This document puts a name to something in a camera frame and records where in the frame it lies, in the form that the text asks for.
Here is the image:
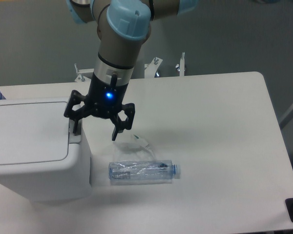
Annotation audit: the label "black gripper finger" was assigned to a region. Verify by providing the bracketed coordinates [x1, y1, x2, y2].
[111, 102, 136, 141]
[64, 90, 93, 135]

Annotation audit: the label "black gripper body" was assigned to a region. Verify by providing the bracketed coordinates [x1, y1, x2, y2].
[85, 73, 128, 119]

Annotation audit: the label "white push-lid trash can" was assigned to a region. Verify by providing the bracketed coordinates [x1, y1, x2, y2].
[0, 97, 92, 202]

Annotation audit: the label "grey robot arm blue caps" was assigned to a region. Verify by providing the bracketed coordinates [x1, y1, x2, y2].
[64, 0, 198, 139]

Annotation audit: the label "crumpled clear plastic wrapper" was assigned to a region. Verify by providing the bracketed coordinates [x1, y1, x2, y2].
[112, 134, 156, 161]

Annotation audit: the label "clear plastic water bottle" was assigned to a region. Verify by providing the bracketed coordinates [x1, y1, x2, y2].
[108, 160, 181, 185]

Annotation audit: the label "white metal base frame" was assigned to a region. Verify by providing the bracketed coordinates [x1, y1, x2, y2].
[74, 52, 187, 83]

